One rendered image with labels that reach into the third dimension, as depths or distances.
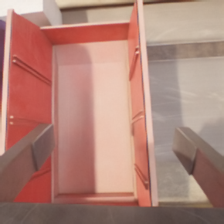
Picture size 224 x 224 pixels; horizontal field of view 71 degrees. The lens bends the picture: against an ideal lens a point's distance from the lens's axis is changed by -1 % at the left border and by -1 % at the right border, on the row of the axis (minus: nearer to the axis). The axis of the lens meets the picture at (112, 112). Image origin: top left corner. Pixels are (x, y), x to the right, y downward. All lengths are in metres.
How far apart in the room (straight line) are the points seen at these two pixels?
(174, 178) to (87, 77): 0.28
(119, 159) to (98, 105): 0.12
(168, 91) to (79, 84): 0.20
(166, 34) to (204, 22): 0.09
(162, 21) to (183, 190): 0.37
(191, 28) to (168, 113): 0.20
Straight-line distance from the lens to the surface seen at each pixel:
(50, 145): 0.17
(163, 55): 0.40
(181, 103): 0.37
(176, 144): 0.17
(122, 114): 0.34
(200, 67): 0.41
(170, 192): 0.37
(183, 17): 0.46
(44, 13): 0.35
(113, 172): 0.35
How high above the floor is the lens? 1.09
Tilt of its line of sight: 82 degrees down
